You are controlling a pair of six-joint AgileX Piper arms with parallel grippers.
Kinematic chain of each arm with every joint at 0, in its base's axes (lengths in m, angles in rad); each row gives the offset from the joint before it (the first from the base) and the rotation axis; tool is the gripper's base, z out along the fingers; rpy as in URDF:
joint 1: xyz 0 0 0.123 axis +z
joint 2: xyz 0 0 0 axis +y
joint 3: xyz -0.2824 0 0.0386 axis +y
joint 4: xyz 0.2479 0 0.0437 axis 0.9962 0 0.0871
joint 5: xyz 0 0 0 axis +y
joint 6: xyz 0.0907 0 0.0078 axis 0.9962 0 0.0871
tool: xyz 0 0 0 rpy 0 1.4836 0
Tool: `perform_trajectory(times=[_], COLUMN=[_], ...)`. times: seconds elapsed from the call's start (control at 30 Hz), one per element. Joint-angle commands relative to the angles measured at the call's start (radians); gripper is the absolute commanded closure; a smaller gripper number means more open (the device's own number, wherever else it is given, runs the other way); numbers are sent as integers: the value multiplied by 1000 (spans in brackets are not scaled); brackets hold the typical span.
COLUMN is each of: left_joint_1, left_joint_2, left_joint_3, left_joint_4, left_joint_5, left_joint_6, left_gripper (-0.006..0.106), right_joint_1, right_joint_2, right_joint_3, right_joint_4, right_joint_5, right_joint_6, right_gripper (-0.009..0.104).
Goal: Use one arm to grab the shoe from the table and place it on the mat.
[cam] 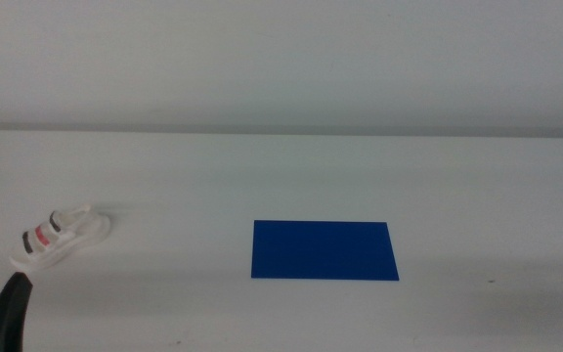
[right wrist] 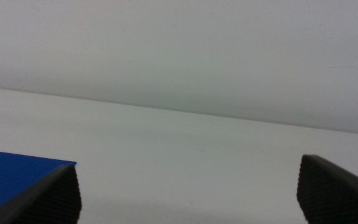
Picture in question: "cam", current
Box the white strapped sandal shoe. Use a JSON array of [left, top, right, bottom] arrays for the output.
[[9, 203, 112, 272]]

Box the blue rectangular mat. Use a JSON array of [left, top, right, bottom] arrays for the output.
[[250, 219, 401, 283]]

